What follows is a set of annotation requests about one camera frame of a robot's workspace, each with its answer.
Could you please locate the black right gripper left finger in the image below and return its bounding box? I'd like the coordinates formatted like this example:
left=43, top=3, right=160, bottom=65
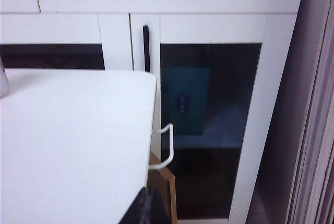
left=125, top=186, right=152, bottom=224

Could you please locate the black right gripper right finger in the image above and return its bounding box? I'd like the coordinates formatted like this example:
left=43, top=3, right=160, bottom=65
left=151, top=187, right=174, bottom=224

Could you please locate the brown cardboard sheet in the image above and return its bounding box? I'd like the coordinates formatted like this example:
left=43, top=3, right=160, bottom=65
left=147, top=151, right=178, bottom=224

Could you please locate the teal box behind glass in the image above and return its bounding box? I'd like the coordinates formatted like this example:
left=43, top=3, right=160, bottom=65
left=162, top=66, right=211, bottom=136

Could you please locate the white glass-panel cabinet door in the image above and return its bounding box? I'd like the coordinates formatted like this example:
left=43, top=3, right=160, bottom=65
left=129, top=13, right=299, bottom=224
left=0, top=14, right=135, bottom=72

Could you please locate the grey purple curtain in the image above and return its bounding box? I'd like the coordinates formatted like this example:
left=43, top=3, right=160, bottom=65
left=246, top=0, right=334, bottom=224

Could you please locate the white sideboard cabinet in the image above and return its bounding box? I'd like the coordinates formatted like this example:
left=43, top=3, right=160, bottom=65
left=0, top=0, right=307, bottom=224

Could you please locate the white wire table handle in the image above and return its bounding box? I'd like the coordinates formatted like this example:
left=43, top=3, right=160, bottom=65
left=149, top=123, right=175, bottom=170

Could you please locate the black vertical door handle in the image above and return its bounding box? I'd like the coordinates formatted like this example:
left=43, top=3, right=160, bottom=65
left=141, top=25, right=152, bottom=74

